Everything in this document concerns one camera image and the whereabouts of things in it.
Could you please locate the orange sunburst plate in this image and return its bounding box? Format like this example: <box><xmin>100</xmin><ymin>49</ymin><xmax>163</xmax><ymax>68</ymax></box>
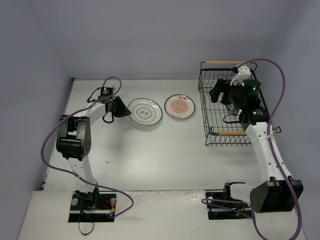
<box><xmin>164</xmin><ymin>94</ymin><xmax>196</xmax><ymax>120</ymax></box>

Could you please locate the teal rimmed white plate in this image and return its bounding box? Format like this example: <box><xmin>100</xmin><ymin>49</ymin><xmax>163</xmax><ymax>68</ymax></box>
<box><xmin>226</xmin><ymin>104</ymin><xmax>235</xmax><ymax>111</ymax></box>

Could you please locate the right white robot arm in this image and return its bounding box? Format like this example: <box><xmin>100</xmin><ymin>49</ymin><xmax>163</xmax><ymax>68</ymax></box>
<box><xmin>209</xmin><ymin>79</ymin><xmax>304</xmax><ymax>213</ymax></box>

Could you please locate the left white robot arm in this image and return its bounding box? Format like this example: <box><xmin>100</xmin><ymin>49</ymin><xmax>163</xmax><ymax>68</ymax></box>
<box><xmin>56</xmin><ymin>86</ymin><xmax>132</xmax><ymax>210</ymax></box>

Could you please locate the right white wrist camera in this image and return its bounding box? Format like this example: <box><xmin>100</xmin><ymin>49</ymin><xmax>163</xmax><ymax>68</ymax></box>
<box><xmin>229</xmin><ymin>64</ymin><xmax>251</xmax><ymax>86</ymax></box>

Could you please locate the black wire dish rack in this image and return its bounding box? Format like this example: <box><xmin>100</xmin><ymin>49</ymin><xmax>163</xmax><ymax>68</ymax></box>
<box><xmin>198</xmin><ymin>61</ymin><xmax>270</xmax><ymax>146</ymax></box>

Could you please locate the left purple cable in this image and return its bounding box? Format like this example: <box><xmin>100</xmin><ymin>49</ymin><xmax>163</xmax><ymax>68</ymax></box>
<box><xmin>40</xmin><ymin>76</ymin><xmax>135</xmax><ymax>217</ymax></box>

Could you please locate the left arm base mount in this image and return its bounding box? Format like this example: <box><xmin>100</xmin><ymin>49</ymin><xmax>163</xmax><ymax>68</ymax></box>
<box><xmin>68</xmin><ymin>191</ymin><xmax>117</xmax><ymax>223</ymax></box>

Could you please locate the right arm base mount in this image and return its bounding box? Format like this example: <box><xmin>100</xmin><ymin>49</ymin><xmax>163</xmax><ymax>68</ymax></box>
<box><xmin>203</xmin><ymin>182</ymin><xmax>252</xmax><ymax>220</ymax></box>

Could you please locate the thin black cable loop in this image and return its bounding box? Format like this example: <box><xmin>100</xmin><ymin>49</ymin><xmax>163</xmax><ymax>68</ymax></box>
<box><xmin>77</xmin><ymin>218</ymin><xmax>95</xmax><ymax>236</ymax></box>

